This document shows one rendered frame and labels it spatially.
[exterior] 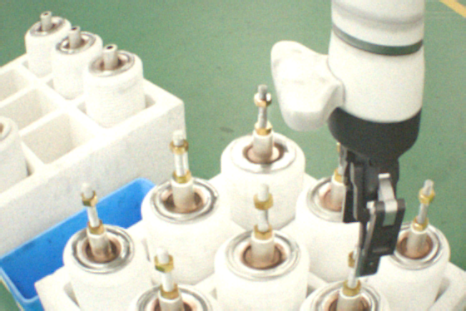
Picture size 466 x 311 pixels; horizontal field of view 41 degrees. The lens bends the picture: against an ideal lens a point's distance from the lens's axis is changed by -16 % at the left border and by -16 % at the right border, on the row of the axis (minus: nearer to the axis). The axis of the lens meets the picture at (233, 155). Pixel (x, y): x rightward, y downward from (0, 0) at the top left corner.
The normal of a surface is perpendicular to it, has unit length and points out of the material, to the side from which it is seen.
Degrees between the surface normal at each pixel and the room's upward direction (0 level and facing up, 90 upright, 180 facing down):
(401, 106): 90
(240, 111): 0
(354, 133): 90
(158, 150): 90
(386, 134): 90
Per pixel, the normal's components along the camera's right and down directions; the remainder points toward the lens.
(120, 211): 0.67, 0.40
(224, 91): -0.03, -0.80
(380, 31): -0.22, 0.59
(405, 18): 0.36, 0.57
